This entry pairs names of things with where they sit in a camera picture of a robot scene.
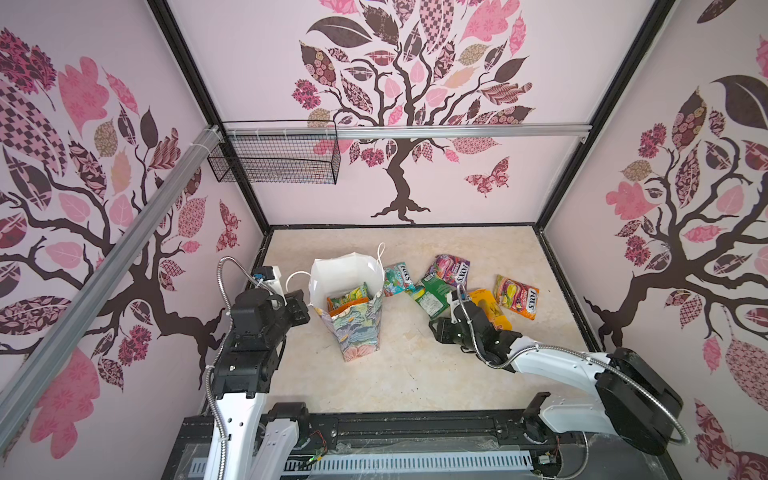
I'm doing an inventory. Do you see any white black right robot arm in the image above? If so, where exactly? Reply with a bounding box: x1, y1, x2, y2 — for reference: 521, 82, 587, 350
429, 300, 690, 456

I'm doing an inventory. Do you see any yellow snack bag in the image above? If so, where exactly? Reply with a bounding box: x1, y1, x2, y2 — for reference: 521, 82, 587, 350
469, 289, 513, 331

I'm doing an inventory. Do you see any white slotted cable duct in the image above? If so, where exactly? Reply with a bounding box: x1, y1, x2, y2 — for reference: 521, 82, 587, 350
191, 451, 535, 478

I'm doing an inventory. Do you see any aluminium rail back wall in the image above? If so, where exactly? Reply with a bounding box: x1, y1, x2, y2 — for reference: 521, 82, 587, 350
224, 122, 592, 140

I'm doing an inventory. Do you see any aluminium rail left wall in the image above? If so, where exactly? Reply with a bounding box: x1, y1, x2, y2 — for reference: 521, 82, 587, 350
1, 125, 222, 448

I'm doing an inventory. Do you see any black wire basket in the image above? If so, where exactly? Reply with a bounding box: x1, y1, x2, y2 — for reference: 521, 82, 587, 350
208, 120, 341, 184

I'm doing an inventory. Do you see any orange Fox's candy bag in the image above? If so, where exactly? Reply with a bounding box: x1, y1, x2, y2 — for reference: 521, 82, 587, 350
493, 275, 540, 320

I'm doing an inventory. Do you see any aluminium rail wall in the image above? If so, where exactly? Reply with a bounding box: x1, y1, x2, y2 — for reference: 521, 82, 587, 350
224, 122, 592, 140
1, 125, 222, 448

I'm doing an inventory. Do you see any floral white paper bag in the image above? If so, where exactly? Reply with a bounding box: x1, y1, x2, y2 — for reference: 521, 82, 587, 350
306, 243, 386, 362

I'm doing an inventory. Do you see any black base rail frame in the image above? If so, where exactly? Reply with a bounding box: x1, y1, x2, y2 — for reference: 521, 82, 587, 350
160, 407, 682, 480

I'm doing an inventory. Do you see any purple Fox's candy bag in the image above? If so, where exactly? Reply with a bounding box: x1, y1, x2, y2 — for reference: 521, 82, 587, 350
426, 254, 471, 287

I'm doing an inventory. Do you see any yellow green Fox's candy bag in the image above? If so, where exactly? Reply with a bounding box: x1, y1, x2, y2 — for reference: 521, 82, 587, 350
327, 283, 369, 312

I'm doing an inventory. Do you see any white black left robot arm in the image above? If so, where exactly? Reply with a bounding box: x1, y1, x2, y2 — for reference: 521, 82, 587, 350
204, 287, 310, 479

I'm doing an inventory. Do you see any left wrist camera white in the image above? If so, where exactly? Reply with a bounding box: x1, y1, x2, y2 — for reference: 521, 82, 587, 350
251, 266, 284, 297

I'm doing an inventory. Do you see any teal Fox's candy bag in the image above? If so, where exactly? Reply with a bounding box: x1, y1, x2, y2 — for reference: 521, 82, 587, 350
383, 262, 414, 297

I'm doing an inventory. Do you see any orange white snack packet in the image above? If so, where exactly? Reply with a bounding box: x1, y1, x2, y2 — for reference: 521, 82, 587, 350
329, 298, 369, 317

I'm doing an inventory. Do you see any green snack packet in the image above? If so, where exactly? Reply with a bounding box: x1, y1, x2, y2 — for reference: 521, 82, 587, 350
409, 274, 455, 319

